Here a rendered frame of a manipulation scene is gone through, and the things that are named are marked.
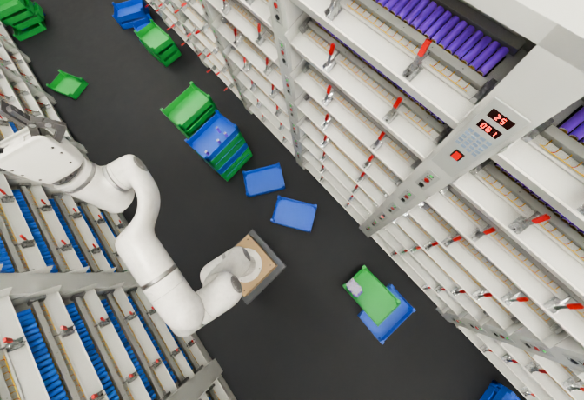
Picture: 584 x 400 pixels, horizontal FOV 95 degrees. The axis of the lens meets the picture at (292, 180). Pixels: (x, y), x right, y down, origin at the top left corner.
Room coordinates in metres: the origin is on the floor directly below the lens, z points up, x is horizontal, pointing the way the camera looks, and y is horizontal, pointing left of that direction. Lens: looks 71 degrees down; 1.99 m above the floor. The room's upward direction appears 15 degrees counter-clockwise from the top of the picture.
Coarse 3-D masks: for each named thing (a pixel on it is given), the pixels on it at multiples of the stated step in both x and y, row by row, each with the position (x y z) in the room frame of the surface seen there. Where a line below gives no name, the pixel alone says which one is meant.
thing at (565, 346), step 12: (456, 324) -0.49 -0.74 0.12; (468, 324) -0.45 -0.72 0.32; (492, 324) -0.40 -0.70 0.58; (492, 336) -0.47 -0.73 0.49; (516, 336) -0.42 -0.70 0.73; (528, 336) -0.40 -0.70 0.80; (552, 348) -0.42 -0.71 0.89; (564, 348) -0.41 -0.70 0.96; (576, 348) -0.40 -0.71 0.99; (552, 360) -0.49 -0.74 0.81; (564, 360) -0.46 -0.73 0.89
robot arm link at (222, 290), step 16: (224, 256) 0.16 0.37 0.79; (240, 256) 0.14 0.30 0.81; (224, 272) 0.07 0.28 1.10; (240, 272) 0.07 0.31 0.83; (208, 288) 0.03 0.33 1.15; (224, 288) 0.02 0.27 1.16; (240, 288) 0.01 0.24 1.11; (208, 304) -0.01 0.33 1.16; (224, 304) -0.03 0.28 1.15; (208, 320) -0.06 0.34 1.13
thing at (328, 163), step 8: (304, 136) 0.77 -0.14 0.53; (304, 144) 0.74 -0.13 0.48; (312, 144) 0.72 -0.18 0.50; (312, 152) 0.67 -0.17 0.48; (320, 152) 0.66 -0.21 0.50; (320, 160) 0.61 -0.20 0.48; (328, 160) 0.59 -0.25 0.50; (328, 168) 0.55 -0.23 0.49; (336, 168) 0.53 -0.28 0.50; (336, 176) 0.49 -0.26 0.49; (344, 176) 0.47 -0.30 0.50; (344, 184) 0.42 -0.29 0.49; (352, 184) 0.41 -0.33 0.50; (360, 192) 0.35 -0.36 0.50; (360, 200) 0.31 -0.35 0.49; (368, 200) 0.30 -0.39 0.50; (368, 208) 0.26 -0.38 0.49; (376, 208) 0.24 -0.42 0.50
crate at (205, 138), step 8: (216, 112) 1.14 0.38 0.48; (208, 120) 1.11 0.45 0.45; (216, 120) 1.13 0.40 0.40; (224, 120) 1.12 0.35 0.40; (200, 128) 1.07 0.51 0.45; (208, 128) 1.09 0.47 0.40; (224, 128) 1.05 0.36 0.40; (232, 128) 1.04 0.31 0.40; (192, 136) 1.02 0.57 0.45; (200, 136) 1.04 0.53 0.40; (208, 136) 1.03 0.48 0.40; (216, 136) 1.01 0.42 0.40; (224, 136) 0.99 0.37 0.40; (232, 136) 0.96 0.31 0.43; (192, 144) 0.99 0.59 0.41; (200, 144) 0.98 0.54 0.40; (208, 144) 0.96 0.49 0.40; (216, 144) 0.94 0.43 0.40; (224, 144) 0.92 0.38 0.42; (200, 152) 0.92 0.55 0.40; (216, 152) 0.88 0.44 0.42; (208, 160) 0.83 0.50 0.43
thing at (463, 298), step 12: (396, 228) 0.11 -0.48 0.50; (408, 240) 0.03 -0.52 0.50; (420, 252) -0.04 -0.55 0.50; (432, 264) -0.11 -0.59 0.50; (444, 276) -0.17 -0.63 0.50; (456, 288) -0.24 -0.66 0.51; (468, 300) -0.31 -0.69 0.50; (468, 312) -0.36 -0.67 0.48; (480, 312) -0.37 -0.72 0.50; (480, 324) -0.41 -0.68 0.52
